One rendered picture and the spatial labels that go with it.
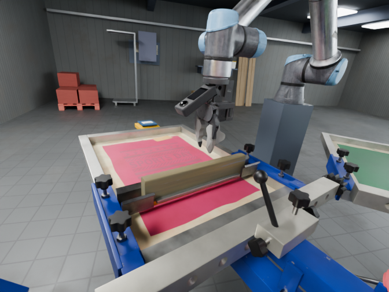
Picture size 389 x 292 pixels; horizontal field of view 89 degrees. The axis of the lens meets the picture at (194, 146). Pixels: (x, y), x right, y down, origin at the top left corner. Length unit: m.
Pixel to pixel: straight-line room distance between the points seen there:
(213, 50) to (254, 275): 0.54
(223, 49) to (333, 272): 0.50
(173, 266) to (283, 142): 0.92
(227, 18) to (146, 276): 0.54
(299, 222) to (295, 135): 0.78
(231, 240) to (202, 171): 0.26
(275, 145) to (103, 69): 7.04
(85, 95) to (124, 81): 2.05
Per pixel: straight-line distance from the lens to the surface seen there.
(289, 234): 0.43
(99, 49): 7.72
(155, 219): 0.58
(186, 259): 0.39
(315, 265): 0.45
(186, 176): 0.59
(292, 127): 1.16
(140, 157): 0.90
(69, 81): 6.65
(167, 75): 7.67
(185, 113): 0.50
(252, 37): 0.61
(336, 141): 1.58
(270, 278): 0.56
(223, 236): 0.43
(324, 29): 0.98
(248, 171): 0.77
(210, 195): 0.67
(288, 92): 1.14
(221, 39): 0.54
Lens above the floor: 1.35
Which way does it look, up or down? 22 degrees down
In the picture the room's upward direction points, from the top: 5 degrees clockwise
